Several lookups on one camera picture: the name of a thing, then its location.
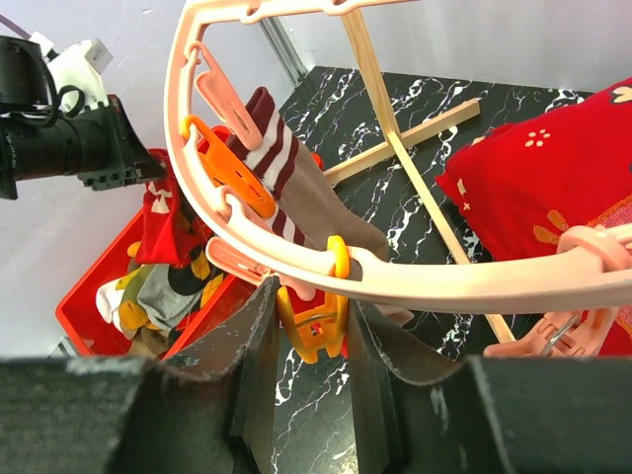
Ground yellow orange clip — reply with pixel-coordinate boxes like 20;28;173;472
275;235;353;365

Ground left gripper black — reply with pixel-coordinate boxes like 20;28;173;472
1;37;165;200

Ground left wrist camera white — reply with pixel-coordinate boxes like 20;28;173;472
28;32;113;117

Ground red cartoon patterned blanket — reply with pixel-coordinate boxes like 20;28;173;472
434;76;632;356

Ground grey sock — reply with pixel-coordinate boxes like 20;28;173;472
136;265;201;331

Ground beige sock maroon striped cuff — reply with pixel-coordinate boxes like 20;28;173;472
226;87;325;198

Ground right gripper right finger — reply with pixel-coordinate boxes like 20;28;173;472
347;300;458;473

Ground wooden clothes rack frame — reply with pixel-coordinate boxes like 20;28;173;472
323;9;517;345

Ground orange clip holding sock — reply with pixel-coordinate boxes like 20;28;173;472
180;115;277;219

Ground black argyle sock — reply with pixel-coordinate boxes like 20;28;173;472
168;198;227;312

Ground white sock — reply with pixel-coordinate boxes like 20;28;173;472
95;280;123;324

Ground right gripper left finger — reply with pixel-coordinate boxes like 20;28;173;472
166;277;279;473

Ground red plastic bin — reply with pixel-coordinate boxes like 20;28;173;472
54;125;327;359

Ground olive green striped sock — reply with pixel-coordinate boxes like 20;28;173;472
116;242;156;340

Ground pink round clip hanger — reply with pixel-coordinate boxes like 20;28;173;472
164;1;631;314

